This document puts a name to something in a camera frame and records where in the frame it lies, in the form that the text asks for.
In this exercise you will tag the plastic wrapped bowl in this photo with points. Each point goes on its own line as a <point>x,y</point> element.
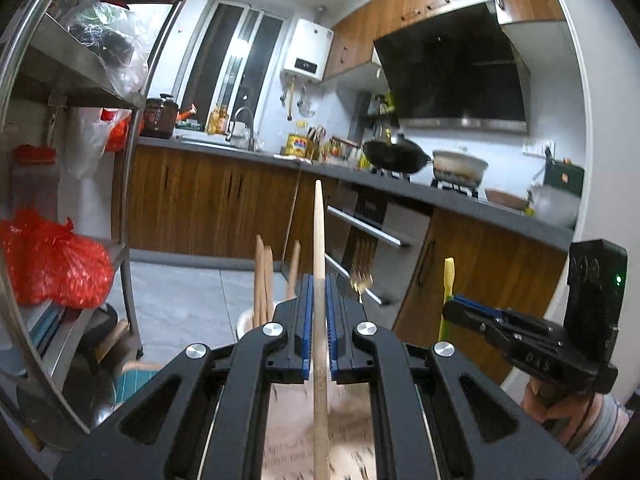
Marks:
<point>555,205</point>

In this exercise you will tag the grey kitchen countertop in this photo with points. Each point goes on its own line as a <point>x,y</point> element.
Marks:
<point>450,205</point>

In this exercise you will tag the condiment jars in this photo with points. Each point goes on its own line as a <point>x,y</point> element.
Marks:
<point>342,151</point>

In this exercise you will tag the small red plastic bag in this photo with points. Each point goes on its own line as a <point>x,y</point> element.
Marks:
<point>117,132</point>

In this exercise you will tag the orange plastic utensil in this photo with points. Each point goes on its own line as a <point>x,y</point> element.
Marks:
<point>186,114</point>

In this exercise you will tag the dark red rice cooker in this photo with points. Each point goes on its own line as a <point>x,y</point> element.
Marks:
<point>160,117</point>

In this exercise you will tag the metal storage rack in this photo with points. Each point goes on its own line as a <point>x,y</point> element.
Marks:
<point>126,200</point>

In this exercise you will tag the white wall socket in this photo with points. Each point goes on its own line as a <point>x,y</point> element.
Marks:
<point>532,149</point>

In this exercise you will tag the black wok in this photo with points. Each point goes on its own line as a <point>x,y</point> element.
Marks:
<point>395,155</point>

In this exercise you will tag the wooden chopstick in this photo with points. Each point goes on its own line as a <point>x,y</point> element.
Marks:
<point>293,270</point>
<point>259,280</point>
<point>318,240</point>
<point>269,285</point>

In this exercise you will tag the wall spice shelf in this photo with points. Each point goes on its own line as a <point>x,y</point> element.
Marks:
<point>382,105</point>

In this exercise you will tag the wooden base cabinets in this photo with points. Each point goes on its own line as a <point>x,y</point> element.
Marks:
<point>200,200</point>

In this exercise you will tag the large red plastic bag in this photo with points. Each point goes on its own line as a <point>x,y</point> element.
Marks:
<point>50,260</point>

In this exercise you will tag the dark green box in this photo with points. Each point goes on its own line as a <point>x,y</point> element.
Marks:
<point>565,177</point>

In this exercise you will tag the white water heater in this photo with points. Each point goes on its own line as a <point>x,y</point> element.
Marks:
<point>305,47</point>

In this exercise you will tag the built-in oven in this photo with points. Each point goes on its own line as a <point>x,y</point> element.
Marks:
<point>400,225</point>

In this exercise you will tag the red lid plastic container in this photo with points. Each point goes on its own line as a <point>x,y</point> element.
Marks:
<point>35,185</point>

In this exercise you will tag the white plastic bag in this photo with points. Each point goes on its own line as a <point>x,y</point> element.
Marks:
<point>85,145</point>

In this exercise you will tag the black range hood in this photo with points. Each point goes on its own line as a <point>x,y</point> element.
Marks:
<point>450,70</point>

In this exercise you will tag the silver forks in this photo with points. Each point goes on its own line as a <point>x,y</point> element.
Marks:
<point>361,280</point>

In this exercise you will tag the person's right hand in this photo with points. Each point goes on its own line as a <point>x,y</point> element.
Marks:
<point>540,405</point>

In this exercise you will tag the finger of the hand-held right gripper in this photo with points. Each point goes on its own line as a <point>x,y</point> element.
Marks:
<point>470,322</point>
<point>480,307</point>

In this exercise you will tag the chrome sink faucet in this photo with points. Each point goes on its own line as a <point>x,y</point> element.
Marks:
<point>248,125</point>

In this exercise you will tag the yellow drink bottles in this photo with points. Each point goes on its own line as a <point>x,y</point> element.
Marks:
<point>218,120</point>

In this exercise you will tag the gas stove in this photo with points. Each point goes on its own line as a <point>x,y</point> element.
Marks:
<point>460,189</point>

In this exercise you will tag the knife block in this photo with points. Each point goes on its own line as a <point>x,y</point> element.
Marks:
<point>315,145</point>

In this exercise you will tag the clear plastic bag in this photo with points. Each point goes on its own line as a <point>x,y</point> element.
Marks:
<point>100,25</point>

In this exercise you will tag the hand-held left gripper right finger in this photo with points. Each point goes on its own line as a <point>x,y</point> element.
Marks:
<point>334,330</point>

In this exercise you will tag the white floral ceramic utensil holder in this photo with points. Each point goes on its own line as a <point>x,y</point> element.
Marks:
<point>247,325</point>

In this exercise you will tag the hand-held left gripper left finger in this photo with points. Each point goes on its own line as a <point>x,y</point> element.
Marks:
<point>302,330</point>

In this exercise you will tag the yellow tin can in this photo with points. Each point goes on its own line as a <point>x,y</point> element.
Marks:
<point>294,145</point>

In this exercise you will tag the white cooking pot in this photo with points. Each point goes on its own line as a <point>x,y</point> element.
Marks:
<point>460,165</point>

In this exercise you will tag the printed horse tablecloth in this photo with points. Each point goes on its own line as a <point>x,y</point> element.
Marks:
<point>295,440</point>

